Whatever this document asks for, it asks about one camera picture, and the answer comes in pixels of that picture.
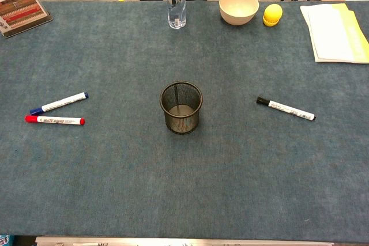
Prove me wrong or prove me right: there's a yellow egg-shaped toy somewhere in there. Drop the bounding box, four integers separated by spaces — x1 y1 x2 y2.
262 3 284 27

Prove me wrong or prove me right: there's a white paper stack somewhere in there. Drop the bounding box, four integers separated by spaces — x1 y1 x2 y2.
299 4 356 63

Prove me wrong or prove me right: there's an aluminium rail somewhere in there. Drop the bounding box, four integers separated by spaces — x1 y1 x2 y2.
35 236 335 246

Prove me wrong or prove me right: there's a blue-grey felt table mat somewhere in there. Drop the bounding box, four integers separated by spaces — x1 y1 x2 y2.
0 0 369 243

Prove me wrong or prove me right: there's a black whiteboard marker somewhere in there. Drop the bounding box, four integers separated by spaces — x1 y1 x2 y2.
256 96 317 122

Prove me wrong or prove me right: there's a colourful box at corner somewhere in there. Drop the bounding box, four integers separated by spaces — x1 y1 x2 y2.
0 0 54 39

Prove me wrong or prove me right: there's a cream bowl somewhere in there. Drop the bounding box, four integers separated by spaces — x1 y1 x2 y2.
219 0 260 26

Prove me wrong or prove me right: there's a black mesh pen holder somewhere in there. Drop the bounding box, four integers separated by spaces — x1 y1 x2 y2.
159 81 204 135

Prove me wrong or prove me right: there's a blue whiteboard marker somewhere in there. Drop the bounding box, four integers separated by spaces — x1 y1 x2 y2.
29 92 89 115

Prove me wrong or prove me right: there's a yellow-green folder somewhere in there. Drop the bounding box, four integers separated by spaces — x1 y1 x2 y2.
331 3 369 65

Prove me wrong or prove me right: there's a red whiteboard marker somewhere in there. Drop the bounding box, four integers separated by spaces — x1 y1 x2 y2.
25 115 86 126

